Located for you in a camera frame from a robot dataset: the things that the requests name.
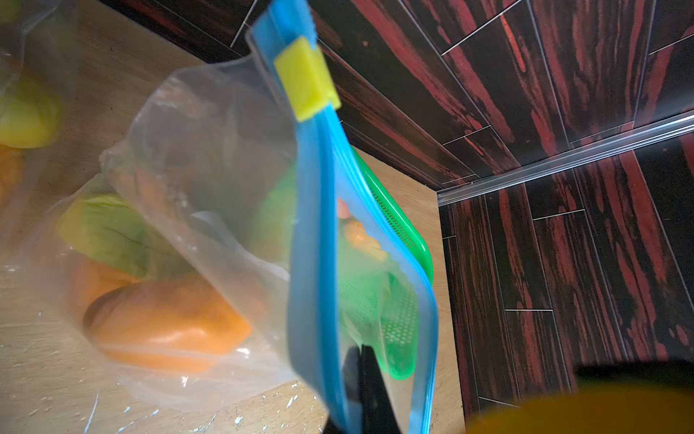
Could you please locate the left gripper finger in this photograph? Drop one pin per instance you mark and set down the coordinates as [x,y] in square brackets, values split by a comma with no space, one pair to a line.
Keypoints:
[378,416]

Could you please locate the yellow green mango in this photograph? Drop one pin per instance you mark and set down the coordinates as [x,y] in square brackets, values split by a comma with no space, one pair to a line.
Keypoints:
[106,229]

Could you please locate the clear zip bag blue zipper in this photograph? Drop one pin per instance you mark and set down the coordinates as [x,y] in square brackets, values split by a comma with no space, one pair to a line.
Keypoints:
[38,85]

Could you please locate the green plastic basket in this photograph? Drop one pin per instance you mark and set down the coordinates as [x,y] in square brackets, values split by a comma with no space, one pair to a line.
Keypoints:
[377,304]

